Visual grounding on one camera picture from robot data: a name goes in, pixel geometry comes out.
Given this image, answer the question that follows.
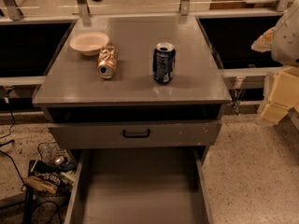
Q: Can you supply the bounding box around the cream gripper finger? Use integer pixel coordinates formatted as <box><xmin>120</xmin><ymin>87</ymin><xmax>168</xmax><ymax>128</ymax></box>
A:
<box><xmin>260</xmin><ymin>66</ymin><xmax>299</xmax><ymax>124</ymax></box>
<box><xmin>251</xmin><ymin>27</ymin><xmax>275</xmax><ymax>52</ymax></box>

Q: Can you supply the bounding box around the blue pepsi can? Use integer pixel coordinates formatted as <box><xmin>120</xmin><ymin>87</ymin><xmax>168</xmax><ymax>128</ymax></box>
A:
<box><xmin>152</xmin><ymin>42</ymin><xmax>176</xmax><ymax>84</ymax></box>

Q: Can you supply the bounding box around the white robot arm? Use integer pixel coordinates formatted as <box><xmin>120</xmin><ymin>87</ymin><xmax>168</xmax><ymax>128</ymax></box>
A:
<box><xmin>251</xmin><ymin>0</ymin><xmax>299</xmax><ymax>125</ymax></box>

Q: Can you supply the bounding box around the grey drawer cabinet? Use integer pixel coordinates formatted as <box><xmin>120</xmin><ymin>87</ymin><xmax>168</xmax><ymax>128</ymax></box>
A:
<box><xmin>32</xmin><ymin>15</ymin><xmax>233</xmax><ymax>161</ymax></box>

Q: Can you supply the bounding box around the crushed orange soda can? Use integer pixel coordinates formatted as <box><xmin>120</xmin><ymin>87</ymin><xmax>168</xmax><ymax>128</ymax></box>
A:
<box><xmin>97</xmin><ymin>45</ymin><xmax>118</xmax><ymax>79</ymax></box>

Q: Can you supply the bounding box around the open middle drawer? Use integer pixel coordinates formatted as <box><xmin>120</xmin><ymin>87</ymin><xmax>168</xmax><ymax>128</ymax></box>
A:
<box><xmin>64</xmin><ymin>147</ymin><xmax>214</xmax><ymax>224</ymax></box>

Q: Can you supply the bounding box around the white bowl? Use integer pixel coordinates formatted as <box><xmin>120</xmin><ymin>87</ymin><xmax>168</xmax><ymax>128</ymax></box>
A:
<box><xmin>69</xmin><ymin>32</ymin><xmax>109</xmax><ymax>56</ymax></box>

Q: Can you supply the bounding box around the clear plastic bottle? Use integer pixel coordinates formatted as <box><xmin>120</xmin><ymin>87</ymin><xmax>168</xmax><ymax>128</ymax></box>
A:
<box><xmin>37</xmin><ymin>142</ymin><xmax>67</xmax><ymax>166</ymax></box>

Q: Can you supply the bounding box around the dark chip bag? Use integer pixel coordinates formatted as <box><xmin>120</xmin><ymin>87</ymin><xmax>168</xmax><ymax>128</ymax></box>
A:
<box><xmin>31</xmin><ymin>161</ymin><xmax>77</xmax><ymax>187</ymax></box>

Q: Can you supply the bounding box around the wooden brush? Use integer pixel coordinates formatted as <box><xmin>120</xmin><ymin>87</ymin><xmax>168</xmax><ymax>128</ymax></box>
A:
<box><xmin>23</xmin><ymin>176</ymin><xmax>58</xmax><ymax>194</ymax></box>

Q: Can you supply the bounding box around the metal bracket clamp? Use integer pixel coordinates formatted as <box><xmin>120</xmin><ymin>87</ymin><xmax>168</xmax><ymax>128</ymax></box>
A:
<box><xmin>232</xmin><ymin>77</ymin><xmax>246</xmax><ymax>115</ymax></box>

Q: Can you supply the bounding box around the top drawer with black handle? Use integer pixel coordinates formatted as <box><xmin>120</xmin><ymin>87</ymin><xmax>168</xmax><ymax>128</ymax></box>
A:
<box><xmin>49</xmin><ymin>121</ymin><xmax>221</xmax><ymax>149</ymax></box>

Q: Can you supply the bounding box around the black cable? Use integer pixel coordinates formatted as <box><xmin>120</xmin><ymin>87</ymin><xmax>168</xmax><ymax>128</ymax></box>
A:
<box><xmin>0</xmin><ymin>96</ymin><xmax>27</xmax><ymax>192</ymax></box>

